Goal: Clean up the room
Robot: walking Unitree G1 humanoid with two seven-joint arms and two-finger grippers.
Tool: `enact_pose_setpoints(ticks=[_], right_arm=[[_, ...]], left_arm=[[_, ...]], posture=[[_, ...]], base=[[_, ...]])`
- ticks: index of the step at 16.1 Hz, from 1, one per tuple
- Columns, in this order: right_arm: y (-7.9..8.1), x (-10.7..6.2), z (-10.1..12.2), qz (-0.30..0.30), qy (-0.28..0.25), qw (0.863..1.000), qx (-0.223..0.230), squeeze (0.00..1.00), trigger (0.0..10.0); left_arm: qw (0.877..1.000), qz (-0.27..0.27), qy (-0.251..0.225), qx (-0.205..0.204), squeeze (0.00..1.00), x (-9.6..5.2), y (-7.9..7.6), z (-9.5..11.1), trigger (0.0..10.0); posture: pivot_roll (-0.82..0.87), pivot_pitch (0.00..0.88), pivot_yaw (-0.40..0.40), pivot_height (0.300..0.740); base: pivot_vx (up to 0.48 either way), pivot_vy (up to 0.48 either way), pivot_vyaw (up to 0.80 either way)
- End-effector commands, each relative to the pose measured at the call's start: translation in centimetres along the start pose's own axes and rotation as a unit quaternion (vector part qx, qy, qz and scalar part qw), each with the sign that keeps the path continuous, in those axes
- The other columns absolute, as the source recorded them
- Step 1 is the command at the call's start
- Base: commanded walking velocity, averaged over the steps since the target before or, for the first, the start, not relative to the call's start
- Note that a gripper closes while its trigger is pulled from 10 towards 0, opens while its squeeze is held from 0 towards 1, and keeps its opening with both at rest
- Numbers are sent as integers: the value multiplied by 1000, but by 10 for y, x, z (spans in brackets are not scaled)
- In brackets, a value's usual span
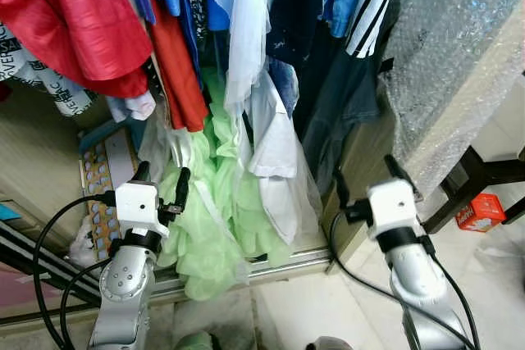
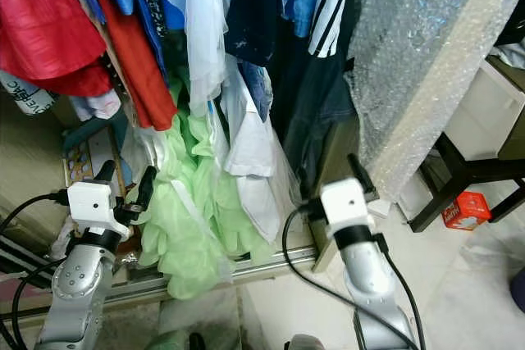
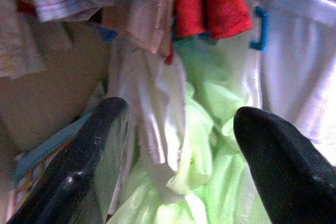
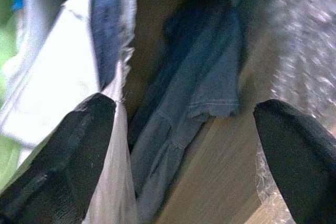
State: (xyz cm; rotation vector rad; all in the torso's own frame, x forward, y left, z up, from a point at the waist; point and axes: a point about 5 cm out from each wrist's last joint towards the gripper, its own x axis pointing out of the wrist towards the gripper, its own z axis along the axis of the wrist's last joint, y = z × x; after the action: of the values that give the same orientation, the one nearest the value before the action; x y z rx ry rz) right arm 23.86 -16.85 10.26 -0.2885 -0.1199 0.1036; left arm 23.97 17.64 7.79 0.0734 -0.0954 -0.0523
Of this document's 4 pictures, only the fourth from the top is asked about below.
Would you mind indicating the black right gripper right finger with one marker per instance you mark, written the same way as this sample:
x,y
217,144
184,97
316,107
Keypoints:
x,y
302,166

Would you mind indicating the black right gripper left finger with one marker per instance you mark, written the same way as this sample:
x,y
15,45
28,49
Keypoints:
x,y
60,161

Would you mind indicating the beige thin cloth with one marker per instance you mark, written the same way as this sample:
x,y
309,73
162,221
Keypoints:
x,y
115,169

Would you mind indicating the white cloth garment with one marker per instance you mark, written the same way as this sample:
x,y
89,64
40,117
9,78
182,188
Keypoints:
x,y
60,77

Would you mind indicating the grey speckled fabric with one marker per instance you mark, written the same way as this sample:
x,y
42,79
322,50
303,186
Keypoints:
x,y
302,37

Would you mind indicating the pale green cloth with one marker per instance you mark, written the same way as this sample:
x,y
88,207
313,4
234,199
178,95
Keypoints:
x,y
6,43

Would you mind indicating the blue denim garment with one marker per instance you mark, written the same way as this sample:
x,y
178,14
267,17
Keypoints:
x,y
197,77

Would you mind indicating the dark blue cloth garment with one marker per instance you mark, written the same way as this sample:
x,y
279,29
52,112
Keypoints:
x,y
107,24

